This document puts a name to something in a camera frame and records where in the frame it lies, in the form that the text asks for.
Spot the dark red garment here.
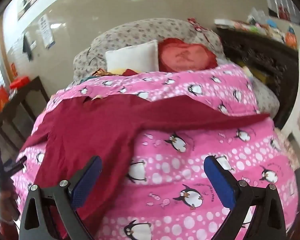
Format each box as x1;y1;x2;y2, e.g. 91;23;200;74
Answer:
24;94;267;233

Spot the person's left hand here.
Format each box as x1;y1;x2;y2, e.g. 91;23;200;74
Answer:
0;179;18;223

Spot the dark wooden side table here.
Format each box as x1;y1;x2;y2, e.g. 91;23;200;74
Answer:
0;76;50;152

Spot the pink penguin quilt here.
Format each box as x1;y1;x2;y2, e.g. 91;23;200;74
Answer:
13;64;298;239

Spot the red gift box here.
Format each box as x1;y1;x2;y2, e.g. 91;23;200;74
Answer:
10;76;31;89

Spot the dark carved wooden headboard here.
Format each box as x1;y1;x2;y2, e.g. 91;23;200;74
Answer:
217;27;299;128

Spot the red heart cushion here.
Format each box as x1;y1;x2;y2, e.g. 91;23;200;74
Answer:
158;38;218;72

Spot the white square pillow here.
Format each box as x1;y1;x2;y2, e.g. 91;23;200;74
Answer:
105;40;159;75

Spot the eye chart poster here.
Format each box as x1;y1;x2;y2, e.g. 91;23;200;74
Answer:
38;15;55;50

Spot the grey floral duvet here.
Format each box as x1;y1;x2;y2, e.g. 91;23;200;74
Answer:
73;18;225;83

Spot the dark cloth hanging on wall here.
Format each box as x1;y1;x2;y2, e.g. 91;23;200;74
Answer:
23;34;33;62

